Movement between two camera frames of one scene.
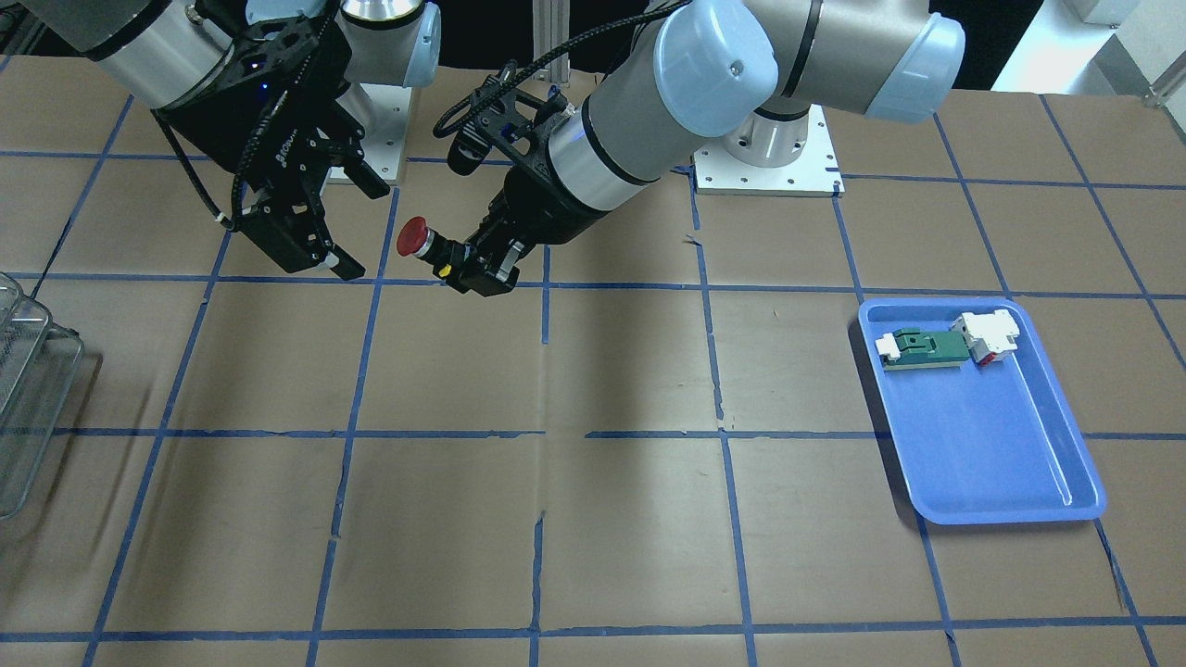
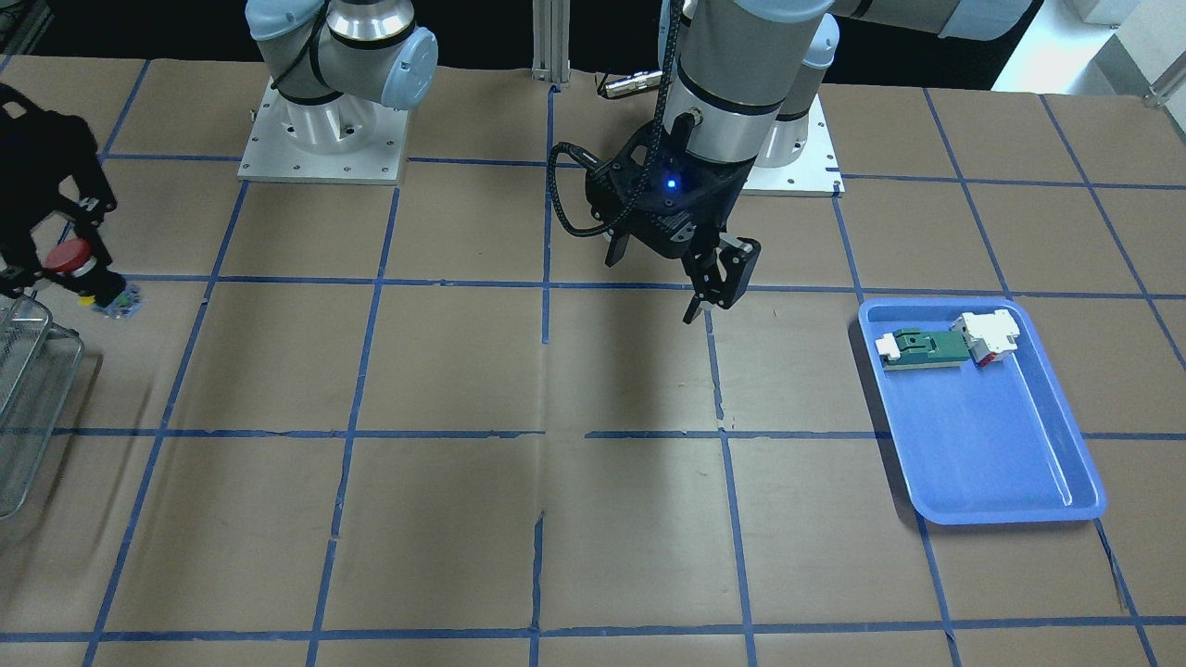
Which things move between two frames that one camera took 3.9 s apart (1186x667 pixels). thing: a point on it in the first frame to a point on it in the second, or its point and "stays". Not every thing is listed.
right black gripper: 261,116 to 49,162
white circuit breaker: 988,334 stays
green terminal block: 914,349 stays
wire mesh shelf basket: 39,367 stays
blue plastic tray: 981,424 stays
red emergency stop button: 451,257 to 72,257
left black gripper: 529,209 to 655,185
